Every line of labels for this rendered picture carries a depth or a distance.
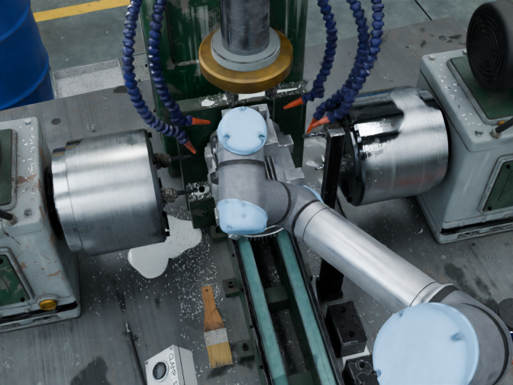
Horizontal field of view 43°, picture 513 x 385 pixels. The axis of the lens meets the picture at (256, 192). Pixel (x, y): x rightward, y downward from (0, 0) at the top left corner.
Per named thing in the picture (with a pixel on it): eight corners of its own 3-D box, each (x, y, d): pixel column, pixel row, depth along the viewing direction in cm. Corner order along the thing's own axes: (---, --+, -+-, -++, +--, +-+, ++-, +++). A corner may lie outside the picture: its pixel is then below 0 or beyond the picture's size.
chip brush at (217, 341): (195, 289, 152) (195, 287, 151) (217, 285, 152) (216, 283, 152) (211, 370, 139) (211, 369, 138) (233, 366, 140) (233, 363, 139)
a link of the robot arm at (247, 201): (290, 233, 106) (288, 167, 108) (246, 228, 97) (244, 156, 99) (253, 237, 111) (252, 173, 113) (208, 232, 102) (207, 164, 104)
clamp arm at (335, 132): (317, 209, 142) (326, 126, 122) (330, 207, 142) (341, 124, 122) (321, 222, 140) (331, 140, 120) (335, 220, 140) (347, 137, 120)
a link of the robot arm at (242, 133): (218, 156, 99) (217, 101, 100) (215, 170, 109) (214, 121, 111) (269, 156, 99) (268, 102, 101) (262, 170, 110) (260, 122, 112)
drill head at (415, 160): (291, 156, 163) (295, 79, 143) (444, 129, 168) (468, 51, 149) (319, 235, 147) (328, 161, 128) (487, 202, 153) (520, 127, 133)
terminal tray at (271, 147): (221, 134, 146) (219, 110, 140) (267, 126, 147) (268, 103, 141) (230, 173, 138) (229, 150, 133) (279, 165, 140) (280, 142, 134)
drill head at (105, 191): (19, 203, 154) (-16, 128, 134) (172, 176, 159) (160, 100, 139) (19, 293, 138) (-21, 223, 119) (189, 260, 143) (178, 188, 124)
